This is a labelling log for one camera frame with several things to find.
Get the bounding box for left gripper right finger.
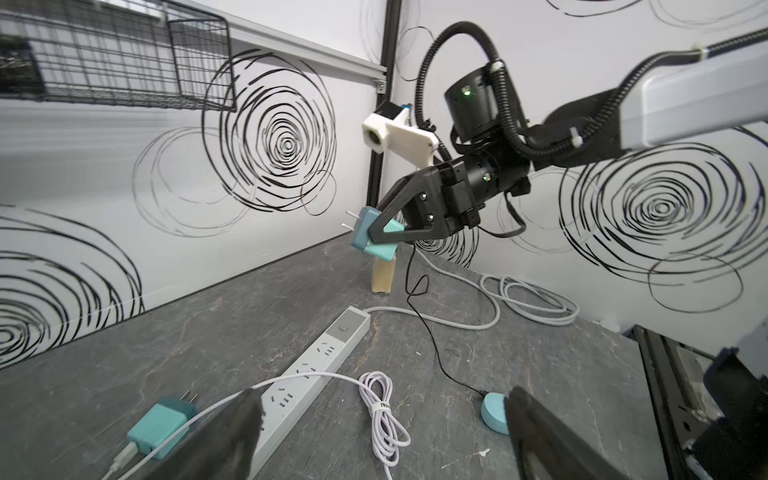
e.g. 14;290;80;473
504;387;626;479

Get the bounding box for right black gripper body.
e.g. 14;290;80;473
419;147;530;234

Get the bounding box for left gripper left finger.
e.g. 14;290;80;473
147;389;263;479

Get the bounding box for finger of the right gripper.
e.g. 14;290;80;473
368;166;456;243

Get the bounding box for teal charger black cable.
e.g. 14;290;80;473
340;206;407;263

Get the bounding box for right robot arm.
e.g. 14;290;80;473
356;21;767;244

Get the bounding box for blue earbud case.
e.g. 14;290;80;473
481;392;509;436

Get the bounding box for white power strip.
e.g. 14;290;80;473
249;306;371;478

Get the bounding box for beige spice jar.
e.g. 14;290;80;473
371;257;397;294

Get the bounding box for white charging cable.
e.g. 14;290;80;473
101;370;367;480

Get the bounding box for white power strip cord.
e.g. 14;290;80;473
365;245;581;331

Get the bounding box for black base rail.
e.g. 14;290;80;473
623;323;768;480

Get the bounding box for black wire basket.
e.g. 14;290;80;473
1;1;236;111

